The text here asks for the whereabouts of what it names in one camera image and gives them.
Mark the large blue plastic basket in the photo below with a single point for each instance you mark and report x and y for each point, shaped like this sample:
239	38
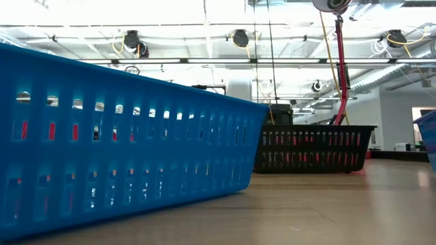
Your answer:
136	153

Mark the black plastic slotted basket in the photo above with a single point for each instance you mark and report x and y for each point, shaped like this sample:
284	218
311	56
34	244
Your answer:
306	128

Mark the blue plastic slotted basket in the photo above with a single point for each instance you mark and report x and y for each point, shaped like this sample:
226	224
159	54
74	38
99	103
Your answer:
430	136

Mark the white round column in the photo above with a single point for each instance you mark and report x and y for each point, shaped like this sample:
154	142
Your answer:
239	88

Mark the long ceiling light bar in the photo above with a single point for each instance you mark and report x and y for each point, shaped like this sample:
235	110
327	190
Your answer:
221	61

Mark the black cabinet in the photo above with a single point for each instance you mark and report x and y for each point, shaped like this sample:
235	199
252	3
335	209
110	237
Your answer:
281	115

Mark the small black ceiling reel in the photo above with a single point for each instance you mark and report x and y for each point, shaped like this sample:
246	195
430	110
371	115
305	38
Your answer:
317	86

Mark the red lamp with round base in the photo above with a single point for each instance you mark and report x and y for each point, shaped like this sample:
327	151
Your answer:
342	68

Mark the long black low bench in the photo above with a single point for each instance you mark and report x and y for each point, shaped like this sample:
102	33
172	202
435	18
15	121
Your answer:
398	156

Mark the small white box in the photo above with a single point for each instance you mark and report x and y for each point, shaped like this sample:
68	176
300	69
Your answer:
402	147

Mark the dark monitor screen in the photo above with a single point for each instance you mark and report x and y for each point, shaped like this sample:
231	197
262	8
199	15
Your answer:
426	112

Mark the black metal rail frame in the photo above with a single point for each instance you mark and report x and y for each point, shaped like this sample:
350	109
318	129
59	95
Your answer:
207	86

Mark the silver ceiling air duct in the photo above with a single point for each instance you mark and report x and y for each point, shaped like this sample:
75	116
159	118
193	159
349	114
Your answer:
381	76

